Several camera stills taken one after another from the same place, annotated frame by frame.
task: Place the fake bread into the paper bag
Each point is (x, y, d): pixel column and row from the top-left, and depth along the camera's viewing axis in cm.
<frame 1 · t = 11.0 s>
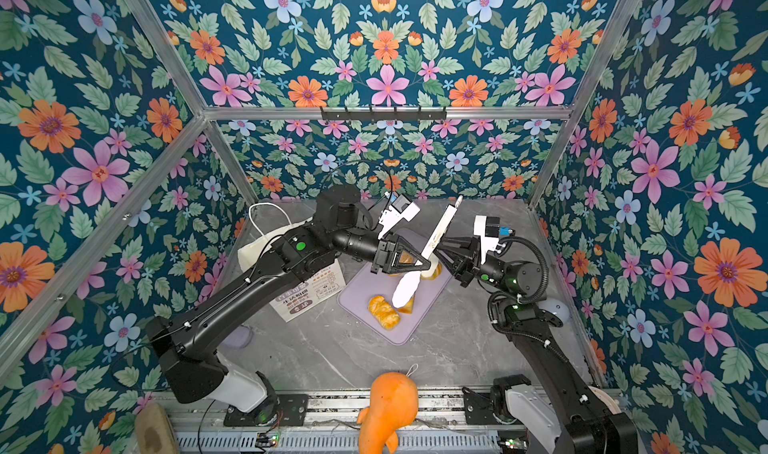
left hand: (426, 263, 51), fingers closed
right hand: (434, 247, 60), fingers closed
white printed paper bag: (311, 301, 92), point 3 cm above the table
lilac plastic tray: (363, 284, 99), on the table
twisted glazed fake bread: (384, 312, 88), point 5 cm above the table

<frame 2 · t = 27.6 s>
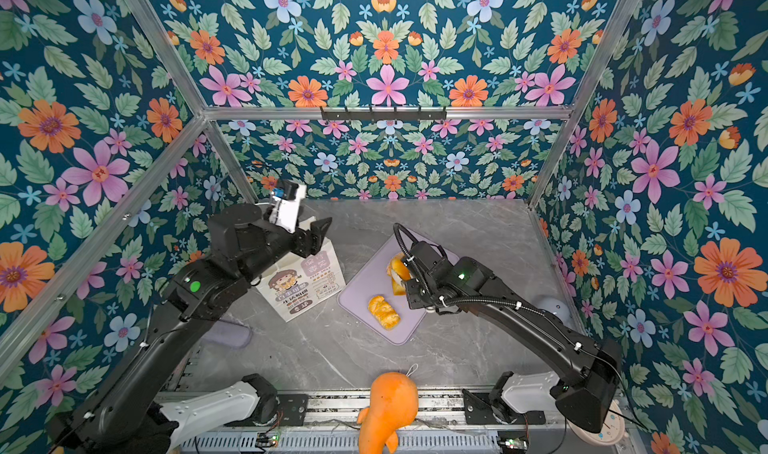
left hand: (320, 207, 60), fingers open
right hand: (411, 293, 73), fingers open
the named things where they were.

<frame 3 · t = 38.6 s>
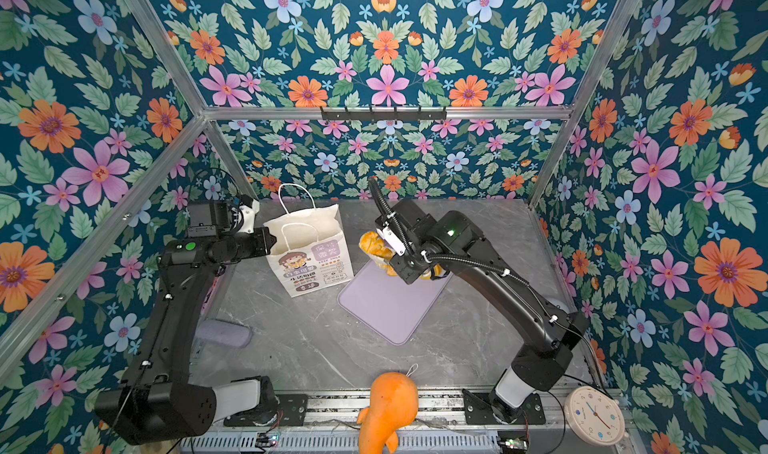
left hand: (275, 229, 73), fingers closed
right hand: (404, 261, 69), fingers open
white printed paper bag: (311, 252, 80), point 22 cm above the table
twisted glazed fake bread: (378, 250, 78), point 24 cm above the table
the other named things where they were.

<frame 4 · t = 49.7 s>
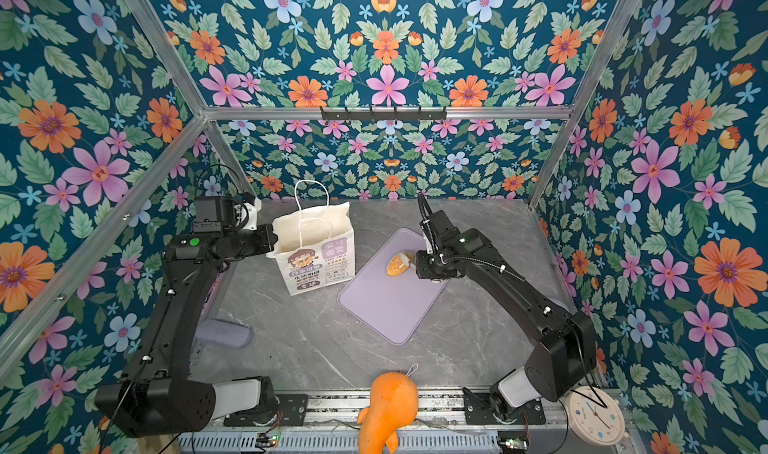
left hand: (277, 227, 74), fingers closed
right hand: (421, 267, 80), fingers open
sesame oval fake bread: (398, 262, 98), point 6 cm above the table
